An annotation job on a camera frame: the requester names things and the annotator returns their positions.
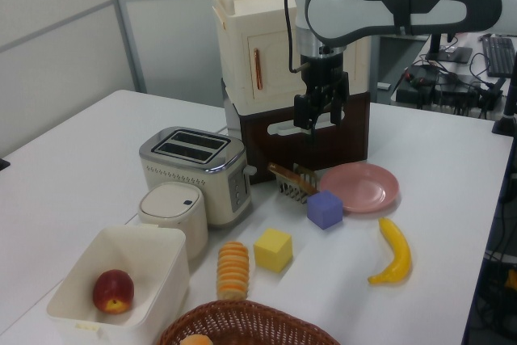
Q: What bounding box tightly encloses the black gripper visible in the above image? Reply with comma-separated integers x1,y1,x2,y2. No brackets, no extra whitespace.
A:
293,52,351,138

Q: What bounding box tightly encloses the purple cube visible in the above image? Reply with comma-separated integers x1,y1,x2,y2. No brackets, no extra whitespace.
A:
306,189,345,232

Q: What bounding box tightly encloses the pink plate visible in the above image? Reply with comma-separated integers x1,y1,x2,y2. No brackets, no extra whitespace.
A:
319,162,401,214

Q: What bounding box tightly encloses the yellow cube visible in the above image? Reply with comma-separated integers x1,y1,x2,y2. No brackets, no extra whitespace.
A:
253,228,293,273

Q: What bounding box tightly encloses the dark brown wooden crate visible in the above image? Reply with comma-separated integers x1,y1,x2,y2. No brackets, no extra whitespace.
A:
238,90,372,187

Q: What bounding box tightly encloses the cream toy cabinet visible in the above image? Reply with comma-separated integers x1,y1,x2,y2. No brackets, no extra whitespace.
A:
211,0,371,106

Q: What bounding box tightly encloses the black monitor stand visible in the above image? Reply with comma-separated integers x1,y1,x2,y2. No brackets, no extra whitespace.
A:
424,32,474,65

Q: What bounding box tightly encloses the cream silver toaster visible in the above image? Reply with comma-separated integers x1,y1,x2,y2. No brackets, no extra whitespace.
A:
138,125,259,229

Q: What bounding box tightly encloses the yellow toy banana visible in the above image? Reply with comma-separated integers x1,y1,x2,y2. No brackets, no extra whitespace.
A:
367,217,413,286

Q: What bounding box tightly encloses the small white lidded bin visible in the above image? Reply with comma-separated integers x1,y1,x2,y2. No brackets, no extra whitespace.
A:
137,182,210,263

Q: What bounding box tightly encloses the orange striped toy bread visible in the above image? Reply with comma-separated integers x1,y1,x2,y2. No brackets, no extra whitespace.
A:
216,241,250,302

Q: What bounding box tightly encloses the black desk clamp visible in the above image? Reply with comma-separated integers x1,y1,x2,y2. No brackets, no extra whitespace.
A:
490,77,517,137

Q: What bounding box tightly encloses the black keyboard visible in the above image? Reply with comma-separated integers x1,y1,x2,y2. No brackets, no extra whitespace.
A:
481,36,517,78

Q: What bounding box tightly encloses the brown wicker basket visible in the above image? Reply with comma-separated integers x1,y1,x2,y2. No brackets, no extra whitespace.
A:
156,299,343,345

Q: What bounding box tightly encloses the white plastic open box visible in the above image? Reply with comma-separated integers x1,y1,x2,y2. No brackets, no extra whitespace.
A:
45,224,191,343

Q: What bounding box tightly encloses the orange toy food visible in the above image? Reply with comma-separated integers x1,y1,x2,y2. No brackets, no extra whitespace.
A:
179,333,213,345

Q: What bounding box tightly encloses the red toy apple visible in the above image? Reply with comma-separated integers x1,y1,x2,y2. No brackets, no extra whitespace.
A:
92,268,135,315

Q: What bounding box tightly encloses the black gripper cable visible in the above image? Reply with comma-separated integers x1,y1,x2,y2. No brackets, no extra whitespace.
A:
283,0,311,75

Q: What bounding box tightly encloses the black cable bundle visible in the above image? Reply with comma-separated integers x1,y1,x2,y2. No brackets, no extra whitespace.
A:
394,53,511,120

